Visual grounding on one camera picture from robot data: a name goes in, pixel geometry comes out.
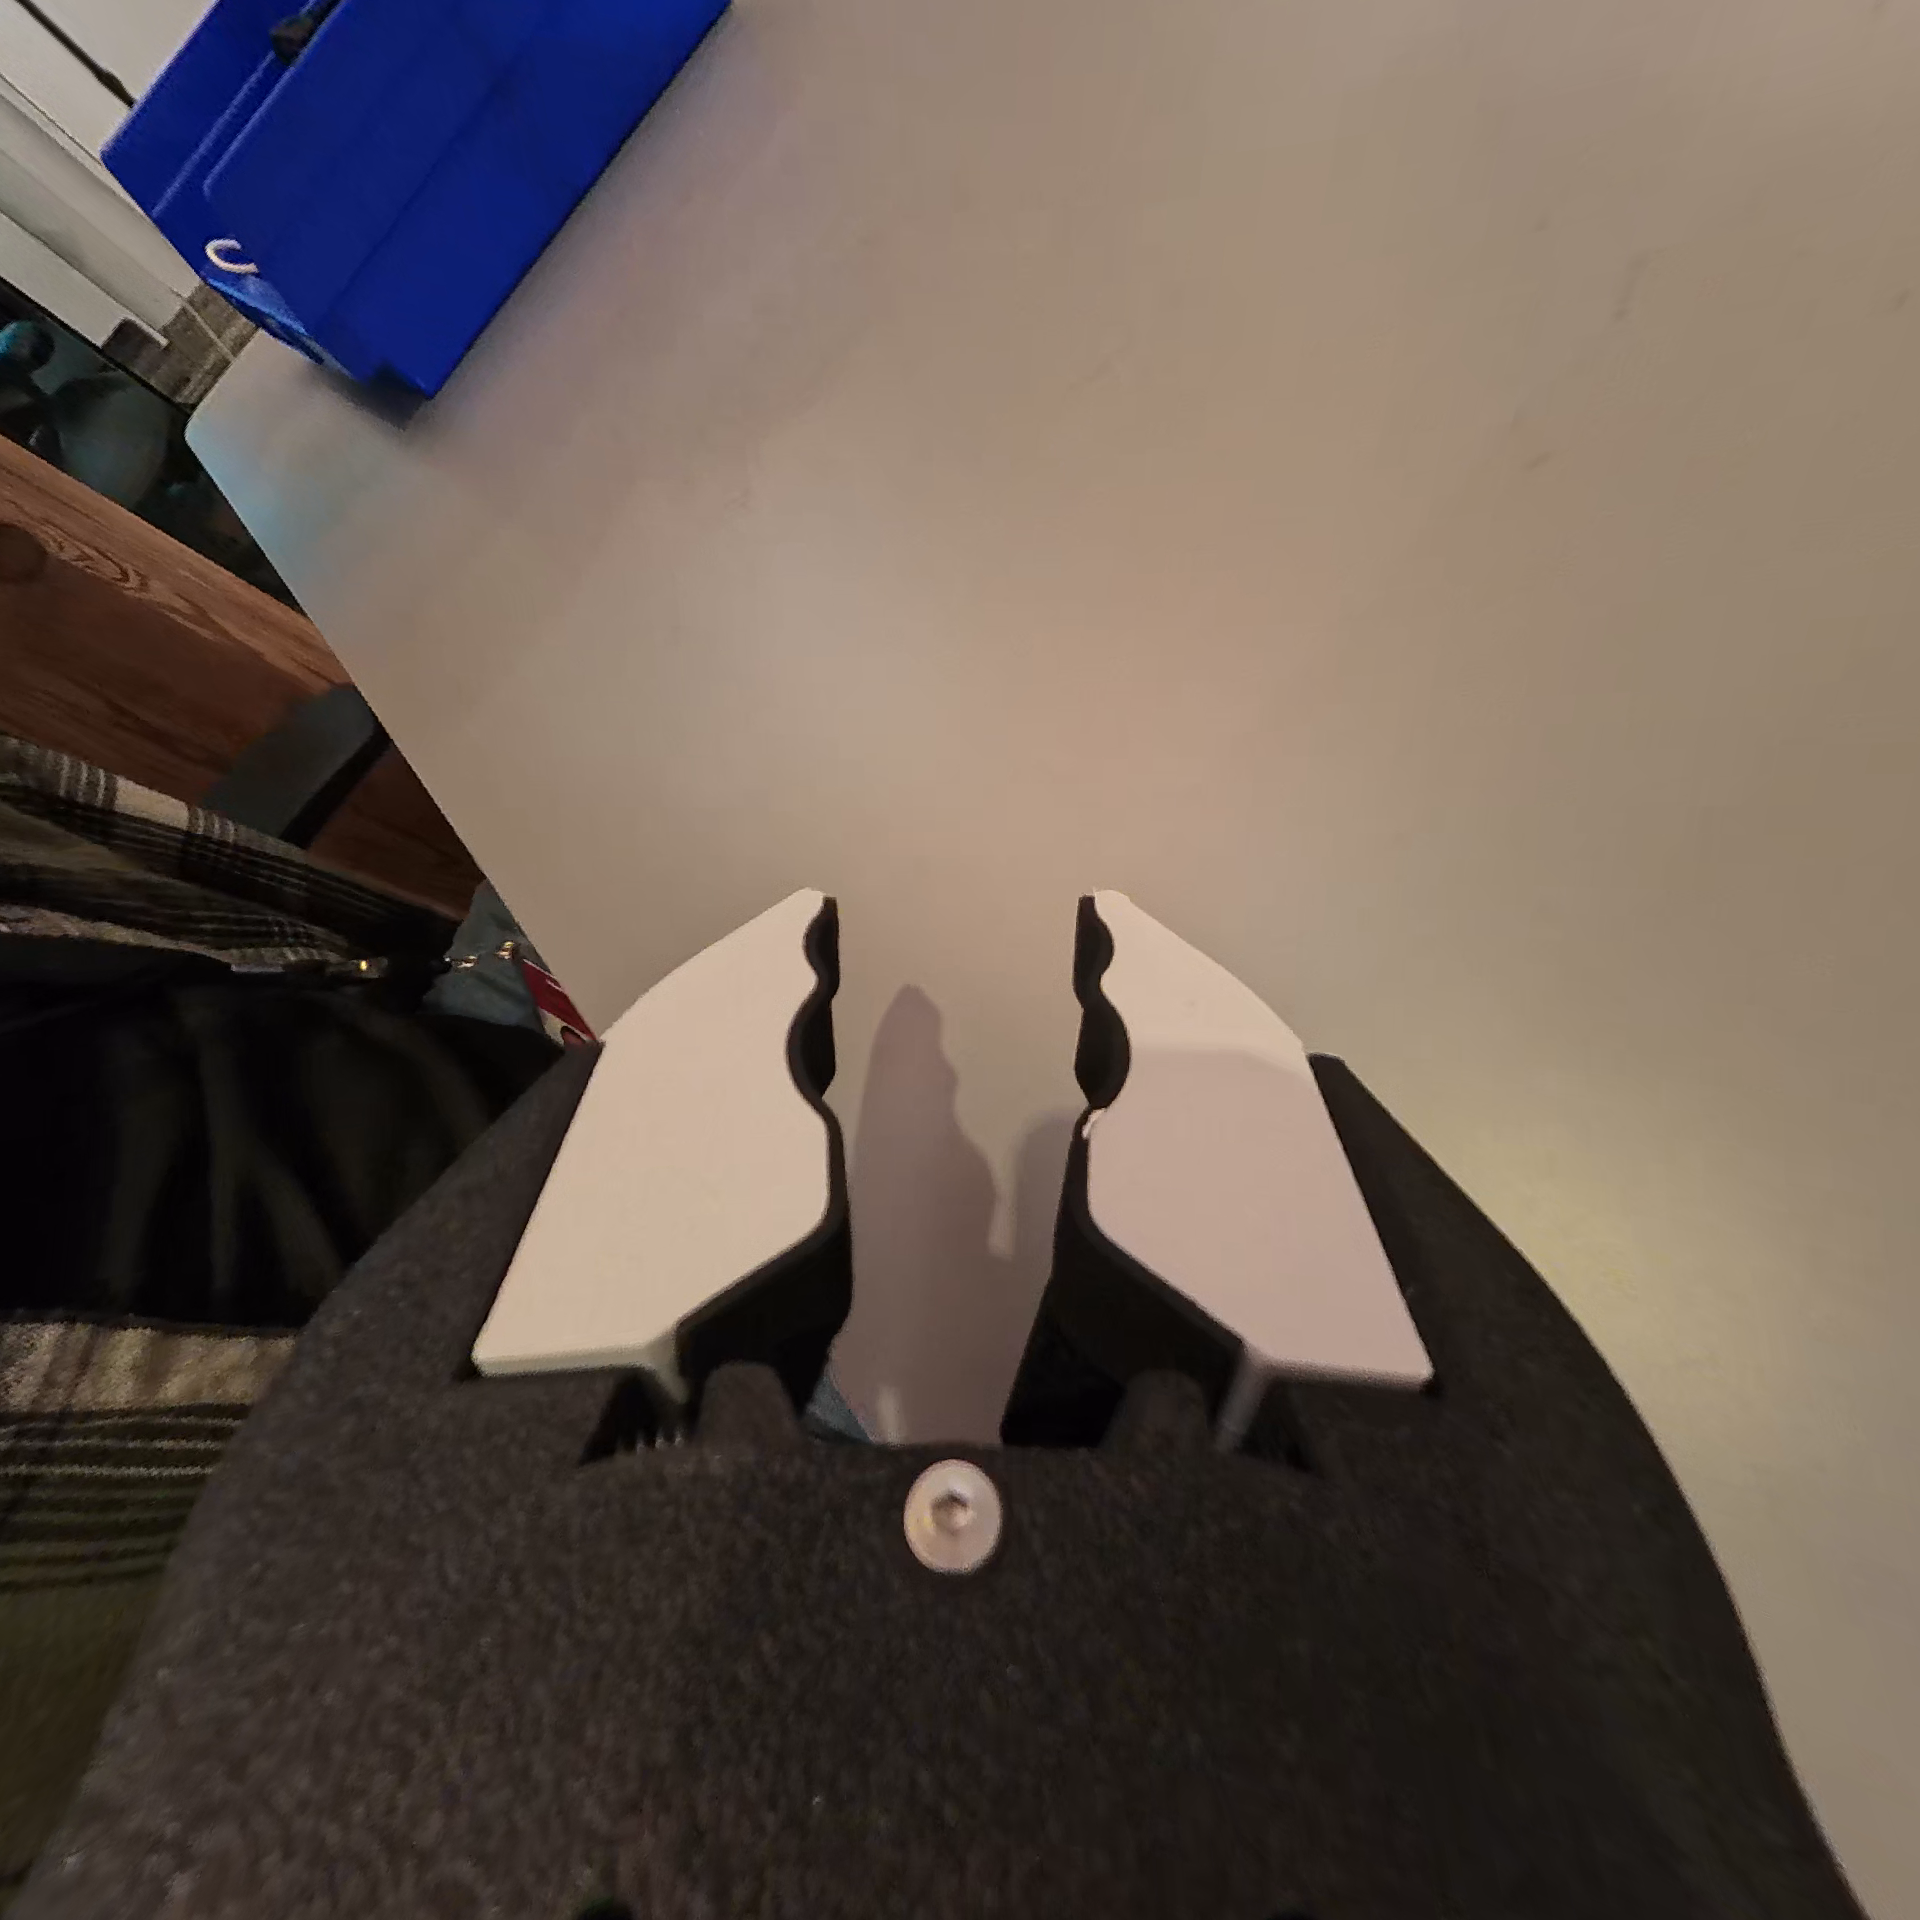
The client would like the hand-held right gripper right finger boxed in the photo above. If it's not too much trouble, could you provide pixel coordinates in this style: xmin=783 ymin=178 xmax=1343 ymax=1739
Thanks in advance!
xmin=1000 ymin=887 xmax=1433 ymax=1455

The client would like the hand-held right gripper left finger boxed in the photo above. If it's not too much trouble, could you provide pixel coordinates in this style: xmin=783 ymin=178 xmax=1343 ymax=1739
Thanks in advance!
xmin=468 ymin=887 xmax=856 ymax=1444

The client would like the blue plastic bin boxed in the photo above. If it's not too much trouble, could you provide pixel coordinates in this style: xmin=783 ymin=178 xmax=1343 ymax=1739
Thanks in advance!
xmin=100 ymin=0 xmax=733 ymax=404

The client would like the person's leg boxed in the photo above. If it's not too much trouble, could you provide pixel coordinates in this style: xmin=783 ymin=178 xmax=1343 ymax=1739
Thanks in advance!
xmin=446 ymin=882 xmax=544 ymax=1028

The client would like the black chair armrest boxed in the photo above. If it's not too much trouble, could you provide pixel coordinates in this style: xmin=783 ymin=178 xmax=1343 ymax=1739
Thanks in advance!
xmin=202 ymin=681 xmax=375 ymax=853

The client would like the wooden cabinet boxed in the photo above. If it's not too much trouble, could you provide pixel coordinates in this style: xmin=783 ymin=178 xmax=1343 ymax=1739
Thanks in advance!
xmin=0 ymin=437 xmax=482 ymax=919

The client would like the metal lanyard clip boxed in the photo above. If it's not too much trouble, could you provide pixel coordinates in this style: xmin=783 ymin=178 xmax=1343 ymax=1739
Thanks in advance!
xmin=226 ymin=938 xmax=529 ymax=996

